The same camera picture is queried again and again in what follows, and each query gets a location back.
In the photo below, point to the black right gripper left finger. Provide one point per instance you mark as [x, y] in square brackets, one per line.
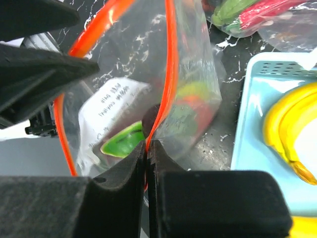
[107, 206]

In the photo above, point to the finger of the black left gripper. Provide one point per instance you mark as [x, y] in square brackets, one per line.
[22, 18]
[31, 78]

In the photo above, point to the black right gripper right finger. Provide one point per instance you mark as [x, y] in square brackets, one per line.
[212, 204]

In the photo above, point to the green leaf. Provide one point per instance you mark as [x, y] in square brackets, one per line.
[228, 10]
[124, 142]

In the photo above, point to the dark purple mangosteen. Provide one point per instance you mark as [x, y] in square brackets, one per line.
[148, 119]

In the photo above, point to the yellow mango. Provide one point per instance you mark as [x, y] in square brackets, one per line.
[303, 227]

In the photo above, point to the yellow banana bunch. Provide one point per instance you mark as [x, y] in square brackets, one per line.
[284, 122]

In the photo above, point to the white dotted zip bag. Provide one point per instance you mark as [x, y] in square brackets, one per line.
[293, 31]

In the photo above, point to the red chili pepper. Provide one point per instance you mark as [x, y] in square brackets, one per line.
[263, 10]

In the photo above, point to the light blue plastic basket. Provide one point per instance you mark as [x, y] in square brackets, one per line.
[268, 77]

